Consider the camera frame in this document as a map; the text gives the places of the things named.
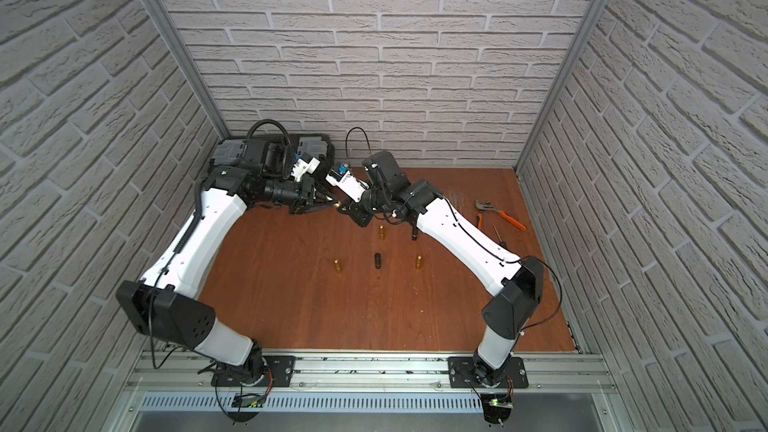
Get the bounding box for black orange screwdriver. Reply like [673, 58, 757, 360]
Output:
[493, 226, 509, 250]

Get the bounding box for black plastic toolbox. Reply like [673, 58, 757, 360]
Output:
[209, 134, 335, 182]

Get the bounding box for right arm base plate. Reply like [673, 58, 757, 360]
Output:
[447, 356, 529, 391]

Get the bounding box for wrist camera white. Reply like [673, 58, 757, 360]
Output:
[326, 162, 369, 203]
[291, 154, 320, 183]

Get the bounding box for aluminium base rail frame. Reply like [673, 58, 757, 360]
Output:
[103, 349, 630, 431]

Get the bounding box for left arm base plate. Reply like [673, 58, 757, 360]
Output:
[211, 354, 297, 388]

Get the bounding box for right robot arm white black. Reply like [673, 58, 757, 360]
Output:
[326, 151, 550, 388]

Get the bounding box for orange handled pliers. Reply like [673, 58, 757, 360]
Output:
[474, 200, 528, 232]

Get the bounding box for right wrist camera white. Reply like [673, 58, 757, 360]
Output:
[326, 162, 369, 203]

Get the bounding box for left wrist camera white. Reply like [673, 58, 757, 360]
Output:
[291, 154, 320, 183]

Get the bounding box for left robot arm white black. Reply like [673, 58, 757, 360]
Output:
[116, 119, 338, 386]

